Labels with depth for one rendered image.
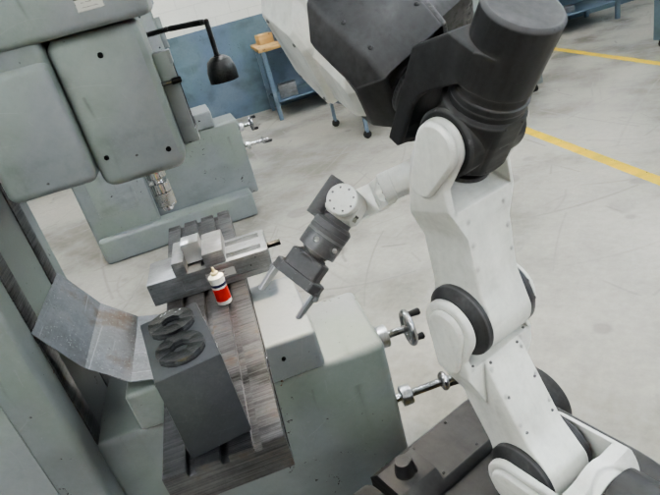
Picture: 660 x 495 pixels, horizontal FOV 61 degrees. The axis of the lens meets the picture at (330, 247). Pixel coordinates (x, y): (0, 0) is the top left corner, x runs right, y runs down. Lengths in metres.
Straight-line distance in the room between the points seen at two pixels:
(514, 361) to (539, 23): 0.63
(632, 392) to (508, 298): 1.42
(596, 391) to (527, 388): 1.25
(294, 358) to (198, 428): 0.47
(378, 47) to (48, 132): 0.72
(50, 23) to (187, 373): 0.72
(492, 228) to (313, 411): 0.84
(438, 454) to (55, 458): 0.90
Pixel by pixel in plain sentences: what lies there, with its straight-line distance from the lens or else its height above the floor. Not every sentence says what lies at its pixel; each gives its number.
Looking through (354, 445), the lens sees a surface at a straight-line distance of 1.75.
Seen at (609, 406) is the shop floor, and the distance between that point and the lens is 2.36.
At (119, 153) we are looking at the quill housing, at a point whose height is 1.38.
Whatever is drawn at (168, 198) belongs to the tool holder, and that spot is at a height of 1.23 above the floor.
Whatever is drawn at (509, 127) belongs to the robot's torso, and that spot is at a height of 1.38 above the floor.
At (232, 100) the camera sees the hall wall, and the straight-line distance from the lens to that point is 8.00.
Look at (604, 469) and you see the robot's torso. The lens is 1.19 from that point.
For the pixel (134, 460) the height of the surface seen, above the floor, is 0.62.
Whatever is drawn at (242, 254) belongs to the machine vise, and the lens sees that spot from 1.61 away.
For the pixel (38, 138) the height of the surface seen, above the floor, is 1.46.
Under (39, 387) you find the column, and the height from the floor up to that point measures 0.96.
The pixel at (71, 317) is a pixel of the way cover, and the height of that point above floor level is 1.00.
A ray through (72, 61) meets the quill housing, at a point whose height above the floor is 1.58.
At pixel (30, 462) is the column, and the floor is 0.78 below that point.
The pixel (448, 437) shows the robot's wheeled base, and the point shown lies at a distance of 1.45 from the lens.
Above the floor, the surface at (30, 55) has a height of 1.61.
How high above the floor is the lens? 1.65
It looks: 27 degrees down
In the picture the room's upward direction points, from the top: 15 degrees counter-clockwise
